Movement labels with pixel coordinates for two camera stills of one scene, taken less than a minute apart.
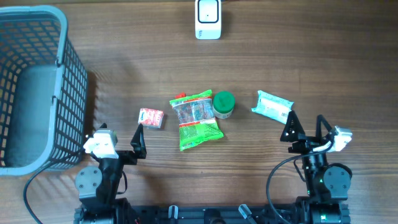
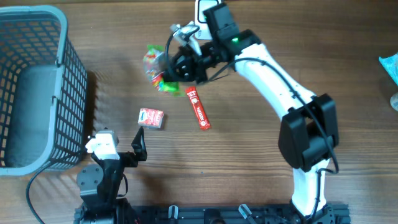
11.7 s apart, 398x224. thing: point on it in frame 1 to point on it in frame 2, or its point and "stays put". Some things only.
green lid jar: [224, 102] to [393, 101]
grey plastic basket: [43, 91] stays put
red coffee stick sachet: [180, 95] to [199, 111]
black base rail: [211, 214] stays put
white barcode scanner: [208, 19] stays put
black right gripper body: [306, 145] to [198, 63]
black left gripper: [129, 158] stays put
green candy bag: [196, 121] to [153, 63]
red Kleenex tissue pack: [150, 118] stays put
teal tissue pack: [274, 107] to [390, 63]
